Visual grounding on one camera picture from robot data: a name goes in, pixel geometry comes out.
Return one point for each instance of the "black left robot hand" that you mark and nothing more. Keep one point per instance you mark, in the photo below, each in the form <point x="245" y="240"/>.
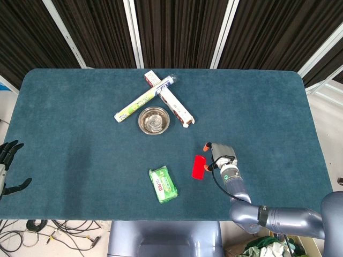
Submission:
<point x="10" y="166"/>

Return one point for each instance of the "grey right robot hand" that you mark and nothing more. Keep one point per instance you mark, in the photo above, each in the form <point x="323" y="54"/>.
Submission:
<point x="222" y="153"/>

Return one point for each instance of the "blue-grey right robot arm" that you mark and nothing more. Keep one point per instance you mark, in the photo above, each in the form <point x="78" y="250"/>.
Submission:
<point x="268" y="211"/>

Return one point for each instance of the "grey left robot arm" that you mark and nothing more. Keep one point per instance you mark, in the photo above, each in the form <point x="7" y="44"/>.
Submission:
<point x="2" y="174"/>

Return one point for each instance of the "green soap package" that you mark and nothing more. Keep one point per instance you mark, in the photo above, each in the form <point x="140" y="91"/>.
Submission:
<point x="163" y="184"/>

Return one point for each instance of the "white red long box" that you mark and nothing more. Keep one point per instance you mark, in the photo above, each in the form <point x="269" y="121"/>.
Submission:
<point x="171" y="103"/>

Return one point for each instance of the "stainless steel bowl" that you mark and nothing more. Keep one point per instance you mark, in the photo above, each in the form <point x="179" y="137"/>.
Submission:
<point x="153" y="120"/>

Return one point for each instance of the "green white wrap roll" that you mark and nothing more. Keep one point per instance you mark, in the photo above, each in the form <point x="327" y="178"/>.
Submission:
<point x="144" y="99"/>

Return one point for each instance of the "teal table cloth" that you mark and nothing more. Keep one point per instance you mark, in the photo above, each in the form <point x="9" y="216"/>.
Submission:
<point x="107" y="160"/>

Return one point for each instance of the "blue-grey robot torso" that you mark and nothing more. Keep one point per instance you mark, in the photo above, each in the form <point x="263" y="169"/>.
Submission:
<point x="164" y="238"/>

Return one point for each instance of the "green white cloth pile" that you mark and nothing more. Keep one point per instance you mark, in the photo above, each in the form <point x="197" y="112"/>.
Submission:
<point x="270" y="246"/>

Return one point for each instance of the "black pleated curtain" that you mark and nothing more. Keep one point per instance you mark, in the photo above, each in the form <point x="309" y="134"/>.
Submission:
<point x="177" y="32"/>

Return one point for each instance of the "white frame post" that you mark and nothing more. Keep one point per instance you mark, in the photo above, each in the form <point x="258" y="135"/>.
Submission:
<point x="320" y="51"/>
<point x="64" y="32"/>
<point x="224" y="33"/>
<point x="132" y="33"/>

